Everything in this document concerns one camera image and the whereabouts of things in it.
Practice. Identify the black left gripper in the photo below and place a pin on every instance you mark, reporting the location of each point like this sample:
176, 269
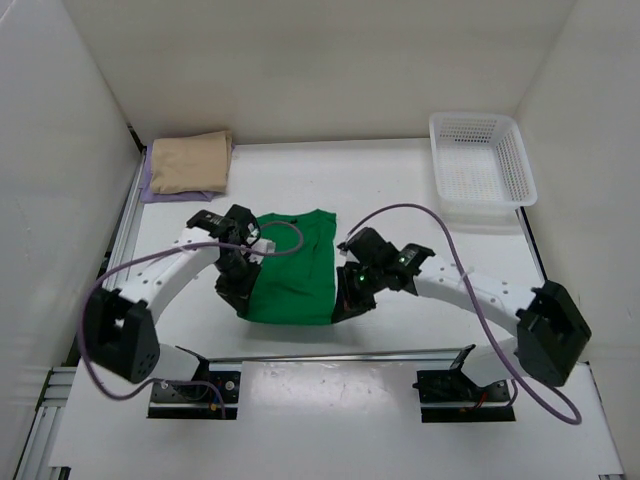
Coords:
238, 295

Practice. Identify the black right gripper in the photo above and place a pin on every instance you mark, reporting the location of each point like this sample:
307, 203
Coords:
347, 298

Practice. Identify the green t-shirt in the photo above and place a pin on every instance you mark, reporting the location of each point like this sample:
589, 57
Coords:
297, 289

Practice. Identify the beige t-shirt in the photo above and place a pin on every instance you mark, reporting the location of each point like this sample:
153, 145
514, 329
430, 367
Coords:
198, 163

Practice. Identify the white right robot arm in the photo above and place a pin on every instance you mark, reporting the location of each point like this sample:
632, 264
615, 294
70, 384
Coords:
547, 331

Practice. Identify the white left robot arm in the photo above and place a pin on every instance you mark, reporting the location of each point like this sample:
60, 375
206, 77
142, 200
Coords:
118, 327

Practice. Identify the white plastic basket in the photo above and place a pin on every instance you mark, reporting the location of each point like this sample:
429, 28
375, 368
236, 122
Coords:
480, 164

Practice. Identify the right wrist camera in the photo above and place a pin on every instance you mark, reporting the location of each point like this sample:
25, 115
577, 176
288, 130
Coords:
411, 257

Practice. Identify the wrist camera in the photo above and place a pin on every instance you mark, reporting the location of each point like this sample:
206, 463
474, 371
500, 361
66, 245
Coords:
238, 226
411, 257

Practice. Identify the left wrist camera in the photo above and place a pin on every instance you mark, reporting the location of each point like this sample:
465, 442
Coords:
238, 226

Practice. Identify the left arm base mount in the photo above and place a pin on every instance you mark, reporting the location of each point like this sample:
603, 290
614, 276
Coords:
200, 402

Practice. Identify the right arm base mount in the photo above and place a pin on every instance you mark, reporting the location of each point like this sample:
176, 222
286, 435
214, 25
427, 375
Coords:
449, 397

